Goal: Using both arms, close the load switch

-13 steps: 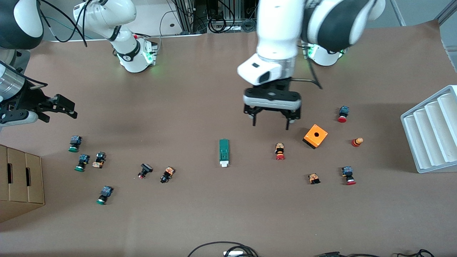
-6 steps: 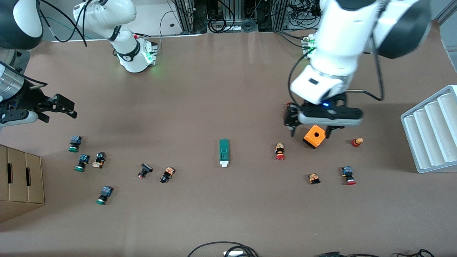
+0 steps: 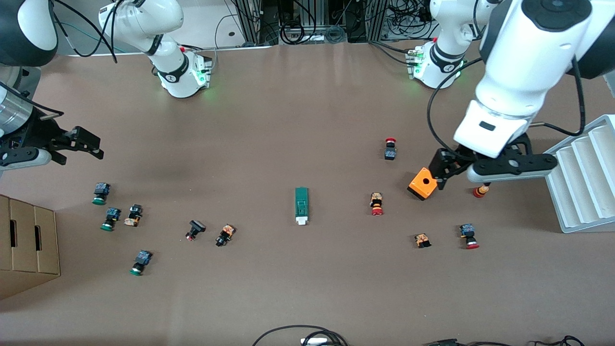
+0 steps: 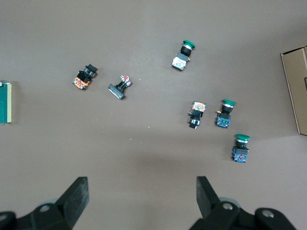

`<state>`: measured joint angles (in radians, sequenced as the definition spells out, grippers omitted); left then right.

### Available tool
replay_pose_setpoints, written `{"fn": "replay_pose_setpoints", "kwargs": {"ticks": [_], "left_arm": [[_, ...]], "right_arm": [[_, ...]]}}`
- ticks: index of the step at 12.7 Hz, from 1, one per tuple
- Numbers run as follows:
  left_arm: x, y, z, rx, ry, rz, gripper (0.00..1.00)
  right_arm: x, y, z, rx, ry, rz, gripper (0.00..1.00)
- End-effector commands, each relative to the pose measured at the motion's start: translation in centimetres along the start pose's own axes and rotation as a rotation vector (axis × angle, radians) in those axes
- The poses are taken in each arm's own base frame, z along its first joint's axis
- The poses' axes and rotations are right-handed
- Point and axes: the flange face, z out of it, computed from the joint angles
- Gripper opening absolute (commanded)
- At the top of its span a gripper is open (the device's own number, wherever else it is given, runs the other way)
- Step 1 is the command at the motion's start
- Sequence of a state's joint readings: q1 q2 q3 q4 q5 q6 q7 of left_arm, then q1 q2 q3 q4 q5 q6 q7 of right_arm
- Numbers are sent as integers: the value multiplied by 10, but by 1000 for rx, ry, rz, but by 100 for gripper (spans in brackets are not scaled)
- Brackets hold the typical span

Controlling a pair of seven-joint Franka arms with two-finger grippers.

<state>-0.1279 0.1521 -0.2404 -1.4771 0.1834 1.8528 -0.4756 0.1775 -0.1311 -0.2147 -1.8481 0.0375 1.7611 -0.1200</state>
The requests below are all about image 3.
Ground green rail with white clip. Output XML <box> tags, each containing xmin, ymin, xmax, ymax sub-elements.
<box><xmin>295</xmin><ymin>187</ymin><xmax>309</xmax><ymax>226</ymax></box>

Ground green pushbutton with blue block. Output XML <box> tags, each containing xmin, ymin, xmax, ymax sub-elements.
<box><xmin>100</xmin><ymin>208</ymin><xmax>122</xmax><ymax>232</ymax></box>
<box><xmin>129</xmin><ymin>250</ymin><xmax>153</xmax><ymax>276</ymax></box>
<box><xmin>92</xmin><ymin>183</ymin><xmax>111</xmax><ymax>206</ymax></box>

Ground red pushbutton with blue block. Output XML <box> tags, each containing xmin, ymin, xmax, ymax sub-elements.
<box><xmin>459</xmin><ymin>223</ymin><xmax>480</xmax><ymax>249</ymax></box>

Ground black pushbutton with orange block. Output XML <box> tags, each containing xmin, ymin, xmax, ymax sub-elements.
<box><xmin>124</xmin><ymin>204</ymin><xmax>144</xmax><ymax>227</ymax></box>
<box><xmin>215</xmin><ymin>224</ymin><xmax>236</xmax><ymax>247</ymax></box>

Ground brown cardboard box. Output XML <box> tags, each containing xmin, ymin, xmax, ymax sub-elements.
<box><xmin>0</xmin><ymin>195</ymin><xmax>61</xmax><ymax>301</ymax></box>

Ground black square pushbutton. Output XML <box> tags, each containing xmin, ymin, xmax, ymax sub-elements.
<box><xmin>185</xmin><ymin>220</ymin><xmax>206</xmax><ymax>241</ymax></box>

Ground white ribbed tray rack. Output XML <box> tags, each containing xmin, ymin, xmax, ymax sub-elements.
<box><xmin>544</xmin><ymin>114</ymin><xmax>615</xmax><ymax>234</ymax></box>

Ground orange button enclosure box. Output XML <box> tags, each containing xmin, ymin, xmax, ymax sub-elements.
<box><xmin>407</xmin><ymin>167</ymin><xmax>440</xmax><ymax>201</ymax></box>

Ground black coiled cable bundle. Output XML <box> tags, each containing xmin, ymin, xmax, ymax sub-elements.
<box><xmin>279</xmin><ymin>19</ymin><xmax>308</xmax><ymax>46</ymax></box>

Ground black looped cable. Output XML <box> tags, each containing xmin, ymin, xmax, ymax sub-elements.
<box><xmin>252</xmin><ymin>325</ymin><xmax>349</xmax><ymax>346</ymax></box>

